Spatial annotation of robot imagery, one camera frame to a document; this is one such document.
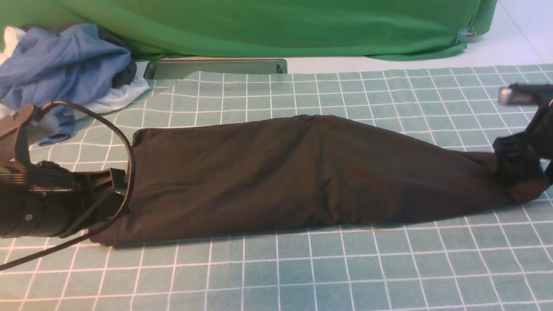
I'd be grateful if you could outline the gray metal tray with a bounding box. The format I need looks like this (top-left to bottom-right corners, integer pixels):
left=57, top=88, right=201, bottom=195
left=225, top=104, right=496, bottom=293
left=143, top=59, right=288, bottom=79

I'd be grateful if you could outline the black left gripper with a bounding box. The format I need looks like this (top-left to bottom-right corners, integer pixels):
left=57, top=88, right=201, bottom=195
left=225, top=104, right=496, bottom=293
left=0, top=161, right=127, bottom=238

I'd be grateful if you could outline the dark gray long-sleeve top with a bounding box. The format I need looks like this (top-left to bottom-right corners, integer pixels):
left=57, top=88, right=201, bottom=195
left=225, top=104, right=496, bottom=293
left=90, top=115, right=551, bottom=247

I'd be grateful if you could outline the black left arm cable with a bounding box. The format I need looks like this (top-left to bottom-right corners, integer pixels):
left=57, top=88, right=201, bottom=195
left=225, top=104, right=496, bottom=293
left=0, top=100, right=136, bottom=272

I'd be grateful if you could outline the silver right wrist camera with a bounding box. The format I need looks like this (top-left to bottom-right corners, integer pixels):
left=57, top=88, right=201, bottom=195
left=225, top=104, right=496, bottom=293
left=497, top=83, right=553, bottom=107

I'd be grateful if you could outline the blue crumpled garment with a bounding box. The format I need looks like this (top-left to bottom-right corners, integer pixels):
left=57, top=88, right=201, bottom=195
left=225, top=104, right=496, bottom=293
left=0, top=24, right=132, bottom=146

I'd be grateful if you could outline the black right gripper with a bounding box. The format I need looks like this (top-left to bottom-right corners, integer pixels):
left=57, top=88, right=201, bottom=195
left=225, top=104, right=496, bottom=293
left=493, top=102, right=553, bottom=186

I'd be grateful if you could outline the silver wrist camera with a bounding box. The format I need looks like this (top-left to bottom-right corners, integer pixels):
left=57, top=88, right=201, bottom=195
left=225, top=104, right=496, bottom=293
left=497, top=83, right=553, bottom=107
left=0, top=104, right=47, bottom=163

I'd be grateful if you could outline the green backdrop cloth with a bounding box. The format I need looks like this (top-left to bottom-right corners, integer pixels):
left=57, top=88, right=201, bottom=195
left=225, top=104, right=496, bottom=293
left=1, top=0, right=497, bottom=61

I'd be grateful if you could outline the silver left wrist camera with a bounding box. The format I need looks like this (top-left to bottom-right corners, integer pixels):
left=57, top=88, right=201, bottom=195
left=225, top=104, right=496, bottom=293
left=0, top=104, right=47, bottom=163

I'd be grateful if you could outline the white crumpled garment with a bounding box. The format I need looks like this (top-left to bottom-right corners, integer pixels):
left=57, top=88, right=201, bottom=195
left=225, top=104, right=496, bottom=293
left=0, top=26, right=150, bottom=114

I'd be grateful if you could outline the metal binder clip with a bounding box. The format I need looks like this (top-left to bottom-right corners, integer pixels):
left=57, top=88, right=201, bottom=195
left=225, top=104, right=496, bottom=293
left=455, top=27, right=478, bottom=44

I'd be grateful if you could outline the green checkered tablecloth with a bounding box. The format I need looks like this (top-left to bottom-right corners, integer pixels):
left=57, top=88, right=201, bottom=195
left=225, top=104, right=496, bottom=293
left=0, top=64, right=552, bottom=311

